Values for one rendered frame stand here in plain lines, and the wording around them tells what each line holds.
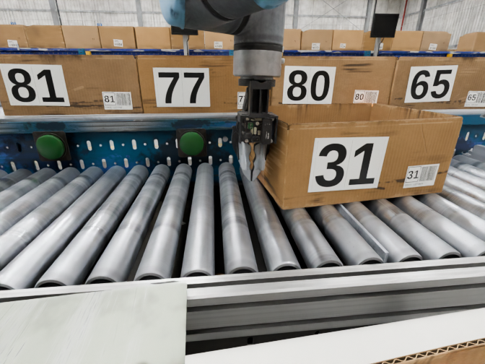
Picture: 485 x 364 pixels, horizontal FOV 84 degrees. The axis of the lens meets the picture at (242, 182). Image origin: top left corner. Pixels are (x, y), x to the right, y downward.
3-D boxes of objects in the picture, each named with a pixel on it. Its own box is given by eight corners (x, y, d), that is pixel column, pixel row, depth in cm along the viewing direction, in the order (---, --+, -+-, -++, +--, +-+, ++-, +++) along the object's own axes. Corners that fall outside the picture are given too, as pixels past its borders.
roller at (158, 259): (175, 295, 37) (149, 315, 38) (195, 169, 85) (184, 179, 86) (146, 274, 35) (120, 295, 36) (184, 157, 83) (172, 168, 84)
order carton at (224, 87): (143, 116, 82) (134, 55, 76) (160, 105, 109) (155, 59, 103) (271, 115, 86) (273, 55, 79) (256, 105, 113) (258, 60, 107)
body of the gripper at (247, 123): (237, 146, 51) (239, 78, 47) (234, 137, 59) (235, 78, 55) (277, 147, 52) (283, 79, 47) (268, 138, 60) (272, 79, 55)
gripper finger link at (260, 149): (254, 188, 56) (256, 144, 53) (250, 178, 62) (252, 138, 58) (268, 188, 56) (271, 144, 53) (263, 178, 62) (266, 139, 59)
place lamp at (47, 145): (38, 160, 76) (31, 136, 73) (41, 159, 77) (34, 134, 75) (65, 159, 77) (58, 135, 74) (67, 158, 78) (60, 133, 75)
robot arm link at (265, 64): (232, 53, 54) (279, 55, 55) (231, 79, 55) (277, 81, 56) (235, 48, 45) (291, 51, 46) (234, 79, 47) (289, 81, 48)
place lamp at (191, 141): (180, 156, 80) (177, 132, 77) (180, 154, 81) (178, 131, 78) (204, 155, 80) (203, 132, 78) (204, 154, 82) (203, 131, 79)
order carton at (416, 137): (281, 210, 54) (286, 124, 48) (247, 165, 80) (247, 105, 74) (444, 192, 62) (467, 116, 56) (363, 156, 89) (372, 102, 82)
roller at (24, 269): (-38, 294, 34) (5, 289, 34) (109, 164, 81) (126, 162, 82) (-21, 323, 35) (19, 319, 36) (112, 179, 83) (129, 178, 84)
